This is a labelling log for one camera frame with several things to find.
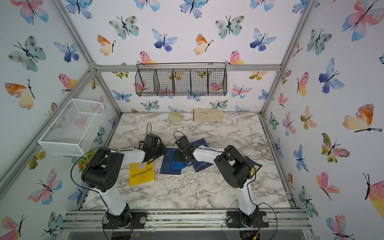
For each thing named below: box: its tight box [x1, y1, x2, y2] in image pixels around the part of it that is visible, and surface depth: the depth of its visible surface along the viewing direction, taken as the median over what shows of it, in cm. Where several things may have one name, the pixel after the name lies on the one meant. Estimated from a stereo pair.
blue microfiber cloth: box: [171, 161, 191, 170], surface depth 92 cm
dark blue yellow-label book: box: [160, 148, 182, 175], surface depth 93 cm
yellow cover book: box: [129, 159, 155, 187], surface depth 89 cm
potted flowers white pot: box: [76, 149, 97, 174], surface depth 78 cm
